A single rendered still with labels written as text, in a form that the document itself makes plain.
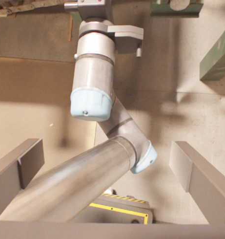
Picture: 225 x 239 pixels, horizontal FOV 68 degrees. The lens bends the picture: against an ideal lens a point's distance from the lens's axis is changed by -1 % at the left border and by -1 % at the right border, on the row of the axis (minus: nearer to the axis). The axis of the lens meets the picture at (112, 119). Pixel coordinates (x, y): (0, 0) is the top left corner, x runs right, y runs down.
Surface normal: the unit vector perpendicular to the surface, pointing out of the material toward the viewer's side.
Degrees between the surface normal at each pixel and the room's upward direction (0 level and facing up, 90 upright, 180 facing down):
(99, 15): 90
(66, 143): 0
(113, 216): 0
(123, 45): 90
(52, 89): 0
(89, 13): 90
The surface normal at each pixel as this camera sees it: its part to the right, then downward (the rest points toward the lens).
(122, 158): 0.70, -0.34
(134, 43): -0.07, 0.99
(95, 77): 0.26, -0.13
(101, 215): -0.12, -0.16
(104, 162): 0.53, -0.62
